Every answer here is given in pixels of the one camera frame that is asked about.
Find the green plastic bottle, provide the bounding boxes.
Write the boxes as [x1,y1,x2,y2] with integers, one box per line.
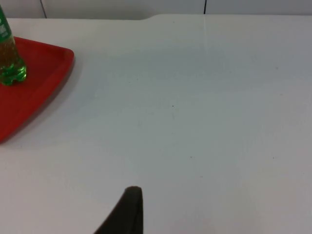
[0,4,27,87]

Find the red tray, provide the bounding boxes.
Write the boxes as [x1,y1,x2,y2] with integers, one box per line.
[0,36,75,145]

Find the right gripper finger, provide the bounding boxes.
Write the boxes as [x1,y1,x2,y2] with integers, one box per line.
[94,186,144,234]

